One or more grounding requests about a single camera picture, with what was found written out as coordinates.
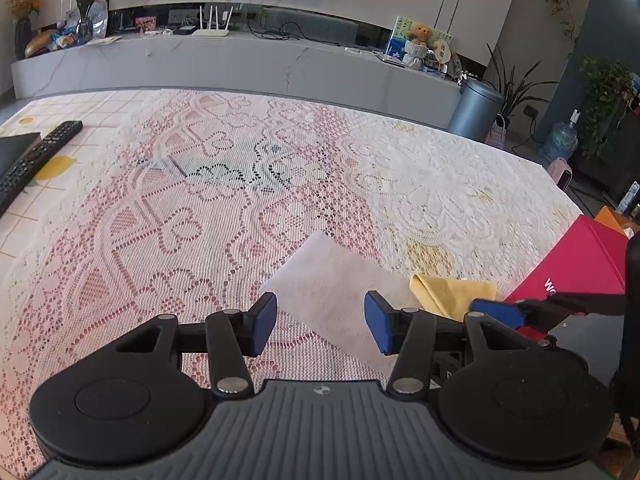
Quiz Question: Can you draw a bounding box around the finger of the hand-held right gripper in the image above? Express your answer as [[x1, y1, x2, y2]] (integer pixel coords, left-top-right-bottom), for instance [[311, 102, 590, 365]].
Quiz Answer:
[[470, 292, 628, 333]]

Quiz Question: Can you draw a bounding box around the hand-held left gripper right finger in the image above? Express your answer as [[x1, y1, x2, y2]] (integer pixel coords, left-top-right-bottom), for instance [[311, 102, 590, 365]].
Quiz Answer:
[[363, 289, 557, 397]]

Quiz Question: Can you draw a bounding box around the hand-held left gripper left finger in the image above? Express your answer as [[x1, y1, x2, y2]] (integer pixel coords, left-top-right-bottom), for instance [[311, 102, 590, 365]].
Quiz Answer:
[[112, 290, 279, 397]]

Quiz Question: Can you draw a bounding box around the yellow cloth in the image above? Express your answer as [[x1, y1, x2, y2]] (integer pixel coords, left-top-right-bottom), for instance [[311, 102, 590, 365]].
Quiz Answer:
[[409, 273, 498, 322]]

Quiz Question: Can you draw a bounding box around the white thin cloth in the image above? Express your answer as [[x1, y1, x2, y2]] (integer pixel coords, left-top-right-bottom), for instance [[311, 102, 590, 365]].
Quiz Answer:
[[259, 231, 423, 378]]

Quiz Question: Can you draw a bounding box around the pink cardboard box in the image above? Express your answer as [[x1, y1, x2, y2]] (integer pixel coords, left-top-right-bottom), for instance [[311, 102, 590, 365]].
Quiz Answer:
[[502, 214, 630, 336]]

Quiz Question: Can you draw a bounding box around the orange cardboard box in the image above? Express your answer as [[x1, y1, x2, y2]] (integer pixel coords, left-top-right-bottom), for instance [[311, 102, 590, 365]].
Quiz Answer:
[[594, 205, 633, 236]]

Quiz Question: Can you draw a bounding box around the dark cabinet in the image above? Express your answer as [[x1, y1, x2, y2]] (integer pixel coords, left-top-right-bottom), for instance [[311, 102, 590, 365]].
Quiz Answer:
[[575, 95, 640, 211]]

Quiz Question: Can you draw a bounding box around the pink plastic object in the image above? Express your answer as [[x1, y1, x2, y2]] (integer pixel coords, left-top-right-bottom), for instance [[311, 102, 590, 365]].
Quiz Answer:
[[546, 157, 576, 192]]

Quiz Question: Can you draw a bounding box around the blue water bottle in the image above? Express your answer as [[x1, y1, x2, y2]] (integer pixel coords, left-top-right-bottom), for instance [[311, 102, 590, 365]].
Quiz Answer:
[[539, 119, 580, 163]]

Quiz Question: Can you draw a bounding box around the grey blue trash can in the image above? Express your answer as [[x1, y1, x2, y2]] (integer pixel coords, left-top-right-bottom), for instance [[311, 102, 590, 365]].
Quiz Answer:
[[447, 78, 506, 143]]

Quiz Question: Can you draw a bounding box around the bushy green plant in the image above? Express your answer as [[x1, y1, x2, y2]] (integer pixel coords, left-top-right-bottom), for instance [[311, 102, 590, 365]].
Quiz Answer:
[[580, 57, 633, 156]]

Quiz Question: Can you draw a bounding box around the long leaf potted plant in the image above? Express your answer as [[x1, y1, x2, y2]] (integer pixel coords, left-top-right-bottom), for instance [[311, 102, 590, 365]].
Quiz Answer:
[[482, 45, 558, 148]]

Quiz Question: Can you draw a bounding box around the white checked lemon tablecloth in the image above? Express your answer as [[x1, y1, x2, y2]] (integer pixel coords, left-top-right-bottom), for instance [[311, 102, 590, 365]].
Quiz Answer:
[[0, 91, 166, 271]]

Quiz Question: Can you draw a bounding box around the grey marble media bench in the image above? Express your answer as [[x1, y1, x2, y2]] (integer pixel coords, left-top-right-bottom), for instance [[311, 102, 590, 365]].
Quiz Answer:
[[11, 30, 463, 128]]

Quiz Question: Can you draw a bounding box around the black remote control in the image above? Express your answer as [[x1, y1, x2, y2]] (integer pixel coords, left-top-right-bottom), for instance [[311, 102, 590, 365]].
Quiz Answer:
[[0, 120, 84, 196]]

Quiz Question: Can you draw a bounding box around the blue green picture card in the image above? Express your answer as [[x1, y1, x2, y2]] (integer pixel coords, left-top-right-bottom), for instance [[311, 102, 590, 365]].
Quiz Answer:
[[385, 15, 453, 66]]

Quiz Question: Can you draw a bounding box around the brown teddy bear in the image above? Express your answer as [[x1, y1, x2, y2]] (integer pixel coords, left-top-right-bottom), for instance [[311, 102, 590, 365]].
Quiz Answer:
[[405, 24, 435, 68]]

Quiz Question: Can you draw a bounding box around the white wifi router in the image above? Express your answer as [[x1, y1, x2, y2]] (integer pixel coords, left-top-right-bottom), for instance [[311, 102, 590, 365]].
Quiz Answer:
[[191, 5, 235, 37]]

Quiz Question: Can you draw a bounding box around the black tablet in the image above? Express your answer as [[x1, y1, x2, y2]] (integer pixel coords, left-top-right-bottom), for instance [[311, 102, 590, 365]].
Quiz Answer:
[[0, 131, 42, 176]]

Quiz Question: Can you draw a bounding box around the blue snack bag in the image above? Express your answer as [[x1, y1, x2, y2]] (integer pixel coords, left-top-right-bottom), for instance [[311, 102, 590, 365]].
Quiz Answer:
[[50, 30, 81, 51]]

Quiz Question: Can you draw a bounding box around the glass vase with plant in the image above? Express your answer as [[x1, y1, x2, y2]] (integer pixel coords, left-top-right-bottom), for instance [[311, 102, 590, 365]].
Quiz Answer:
[[59, 0, 116, 44]]

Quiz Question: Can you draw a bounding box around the brown gourd ornament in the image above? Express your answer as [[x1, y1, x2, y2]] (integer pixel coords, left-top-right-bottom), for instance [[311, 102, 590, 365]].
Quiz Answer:
[[25, 30, 63, 57]]

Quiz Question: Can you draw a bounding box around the dark vase with dried flowers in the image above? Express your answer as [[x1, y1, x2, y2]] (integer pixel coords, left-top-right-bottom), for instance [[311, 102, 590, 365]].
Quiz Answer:
[[5, 0, 41, 61]]

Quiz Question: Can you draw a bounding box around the black cable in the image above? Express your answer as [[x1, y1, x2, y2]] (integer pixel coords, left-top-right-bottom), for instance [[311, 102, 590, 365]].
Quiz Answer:
[[245, 10, 312, 41]]

